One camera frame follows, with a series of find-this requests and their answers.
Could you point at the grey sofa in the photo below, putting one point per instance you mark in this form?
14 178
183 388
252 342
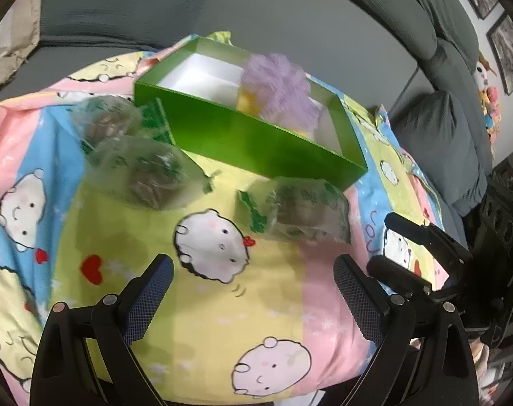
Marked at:
197 0

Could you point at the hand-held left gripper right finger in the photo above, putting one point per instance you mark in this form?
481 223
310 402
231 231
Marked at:
360 300

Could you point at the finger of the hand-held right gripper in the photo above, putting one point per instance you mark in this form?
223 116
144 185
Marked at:
421 232
396 277

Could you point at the beige fur-hooded down jacket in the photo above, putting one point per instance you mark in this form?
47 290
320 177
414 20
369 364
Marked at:
11 50

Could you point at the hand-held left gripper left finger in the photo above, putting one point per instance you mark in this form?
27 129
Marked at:
148 300

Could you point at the plain yellow sponge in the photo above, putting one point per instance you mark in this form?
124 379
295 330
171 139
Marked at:
250 101

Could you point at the purple mesh bath pouf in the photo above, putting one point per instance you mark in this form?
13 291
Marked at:
277 89

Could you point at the cartoon printed blanket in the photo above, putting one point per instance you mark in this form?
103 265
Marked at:
260 287

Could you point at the green printed plastic bag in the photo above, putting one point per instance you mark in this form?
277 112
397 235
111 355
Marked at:
303 211
146 169
108 114

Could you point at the green cardboard box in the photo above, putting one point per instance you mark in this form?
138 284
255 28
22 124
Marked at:
239 135

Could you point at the colourful plush toy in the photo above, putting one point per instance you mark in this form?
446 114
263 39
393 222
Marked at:
489 101

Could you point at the grey throw pillow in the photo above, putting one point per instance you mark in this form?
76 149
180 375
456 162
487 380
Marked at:
442 143

